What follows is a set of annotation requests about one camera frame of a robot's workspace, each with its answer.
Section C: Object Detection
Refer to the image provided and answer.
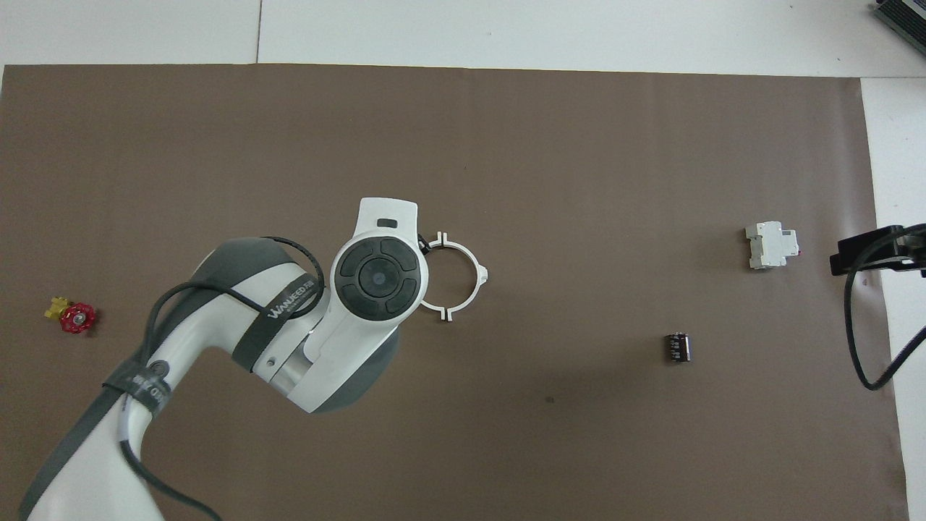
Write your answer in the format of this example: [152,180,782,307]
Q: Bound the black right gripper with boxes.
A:
[829,224,926,279]

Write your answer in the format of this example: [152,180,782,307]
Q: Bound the white half-ring pipe clamp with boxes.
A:
[443,232,490,323]
[418,232,444,320]

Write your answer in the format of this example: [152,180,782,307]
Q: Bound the white circuit breaker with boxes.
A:
[744,220,802,271]

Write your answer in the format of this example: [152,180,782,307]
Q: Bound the brown paper table mat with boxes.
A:
[0,64,912,521]

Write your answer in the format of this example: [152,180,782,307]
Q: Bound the grey ribbed device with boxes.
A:
[871,0,926,54]

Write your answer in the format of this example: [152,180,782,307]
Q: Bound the red handwheel brass valve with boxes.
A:
[44,295,98,336]

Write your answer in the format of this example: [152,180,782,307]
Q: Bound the black right arm gripper cable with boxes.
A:
[844,223,926,392]

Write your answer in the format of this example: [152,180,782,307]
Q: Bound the black arm gripper cable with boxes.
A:
[844,223,926,392]
[119,235,327,521]

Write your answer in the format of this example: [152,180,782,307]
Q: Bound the black left arm gripper cable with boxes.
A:
[119,235,327,521]

